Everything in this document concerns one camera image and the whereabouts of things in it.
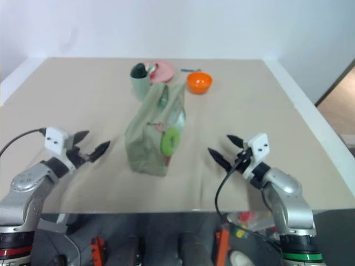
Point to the clear bag of colourful items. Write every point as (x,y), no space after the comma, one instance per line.
(251,221)

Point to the brown door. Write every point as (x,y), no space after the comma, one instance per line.
(339,83)

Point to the blue pen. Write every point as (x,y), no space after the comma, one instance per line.
(190,69)

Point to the pale green cup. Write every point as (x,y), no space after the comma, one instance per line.
(140,87)

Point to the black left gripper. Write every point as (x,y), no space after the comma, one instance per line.
(75,155)

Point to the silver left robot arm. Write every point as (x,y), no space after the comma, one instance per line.
(26,191)

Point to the pink plate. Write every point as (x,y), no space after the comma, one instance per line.
(163,72)

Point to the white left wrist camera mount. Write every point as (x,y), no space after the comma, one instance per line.
(55,141)

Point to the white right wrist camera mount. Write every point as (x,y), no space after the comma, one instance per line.
(258,149)

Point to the orange upright bar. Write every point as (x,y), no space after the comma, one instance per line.
(222,243)

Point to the green fabric lunch bag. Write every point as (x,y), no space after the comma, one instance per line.
(147,138)

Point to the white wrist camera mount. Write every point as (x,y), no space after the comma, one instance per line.
(258,149)
(55,141)

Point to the orange bowl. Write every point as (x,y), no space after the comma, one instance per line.
(199,83)

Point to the dark green rounded object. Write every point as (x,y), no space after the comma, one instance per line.
(138,70)

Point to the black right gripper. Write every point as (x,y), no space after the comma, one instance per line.
(244,160)

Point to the red and black device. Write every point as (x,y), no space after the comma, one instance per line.
(97,250)

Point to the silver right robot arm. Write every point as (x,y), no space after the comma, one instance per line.
(288,194)

